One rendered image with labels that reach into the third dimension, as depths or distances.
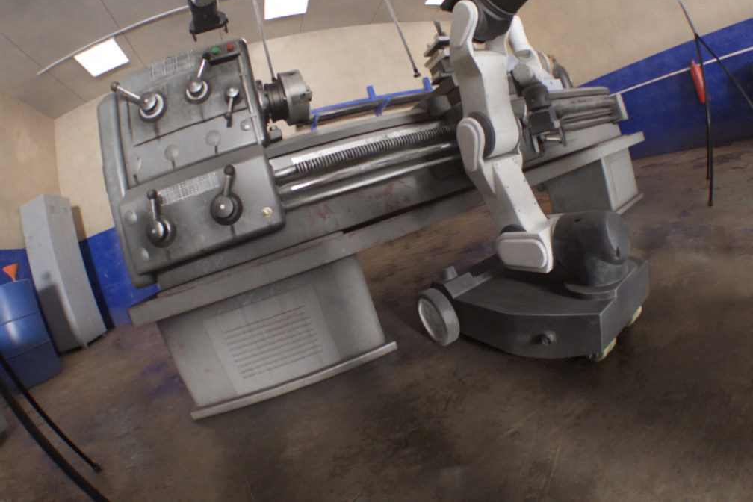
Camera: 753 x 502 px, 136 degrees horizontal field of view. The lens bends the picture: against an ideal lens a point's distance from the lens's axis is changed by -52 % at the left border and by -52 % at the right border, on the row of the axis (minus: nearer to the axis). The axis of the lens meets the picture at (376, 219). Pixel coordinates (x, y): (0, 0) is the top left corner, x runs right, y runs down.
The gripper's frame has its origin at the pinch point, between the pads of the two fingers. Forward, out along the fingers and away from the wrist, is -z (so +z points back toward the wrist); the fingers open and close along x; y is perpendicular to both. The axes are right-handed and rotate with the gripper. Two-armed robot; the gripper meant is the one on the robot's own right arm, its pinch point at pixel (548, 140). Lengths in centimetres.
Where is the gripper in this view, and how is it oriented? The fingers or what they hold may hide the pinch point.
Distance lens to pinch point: 109.8
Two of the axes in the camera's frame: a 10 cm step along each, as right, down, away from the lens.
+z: -2.4, -9.7, -0.9
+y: -8.0, 2.5, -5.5
